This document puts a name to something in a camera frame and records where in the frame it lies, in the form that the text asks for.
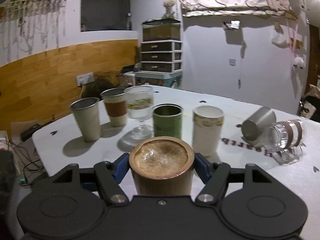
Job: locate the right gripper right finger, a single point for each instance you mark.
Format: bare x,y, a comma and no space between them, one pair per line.
214,176

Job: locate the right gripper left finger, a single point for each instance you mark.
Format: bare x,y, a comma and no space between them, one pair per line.
109,176

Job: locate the brown bamboo cup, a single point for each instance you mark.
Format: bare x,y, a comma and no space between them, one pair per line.
162,166

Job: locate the white paper-pattern cup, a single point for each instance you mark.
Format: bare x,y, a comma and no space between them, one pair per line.
207,125

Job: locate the stainless steel cup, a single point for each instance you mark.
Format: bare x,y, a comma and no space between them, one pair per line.
253,127

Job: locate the cream cup brown sleeve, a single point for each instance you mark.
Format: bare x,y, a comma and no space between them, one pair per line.
114,101

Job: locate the cream steel tumbler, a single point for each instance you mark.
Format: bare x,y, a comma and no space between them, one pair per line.
86,114

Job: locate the green tin can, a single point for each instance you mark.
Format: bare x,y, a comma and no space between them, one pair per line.
167,120

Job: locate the clear glass mug brown bands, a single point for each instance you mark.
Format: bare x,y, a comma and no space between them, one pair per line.
283,140

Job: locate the ribbed glass goblet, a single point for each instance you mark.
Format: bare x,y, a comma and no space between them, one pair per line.
139,104

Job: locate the white drawer unit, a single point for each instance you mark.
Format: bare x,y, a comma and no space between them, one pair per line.
163,56

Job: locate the white plush toy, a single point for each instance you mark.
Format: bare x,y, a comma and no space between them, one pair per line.
298,62

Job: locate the white hanging bag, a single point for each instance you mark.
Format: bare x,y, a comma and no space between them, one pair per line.
279,40

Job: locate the glass fish tank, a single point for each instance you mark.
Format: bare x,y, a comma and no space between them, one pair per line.
162,29

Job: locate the dried flower vase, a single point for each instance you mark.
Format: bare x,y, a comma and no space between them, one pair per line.
168,6

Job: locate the wall socket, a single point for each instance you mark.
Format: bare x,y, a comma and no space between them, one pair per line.
232,62

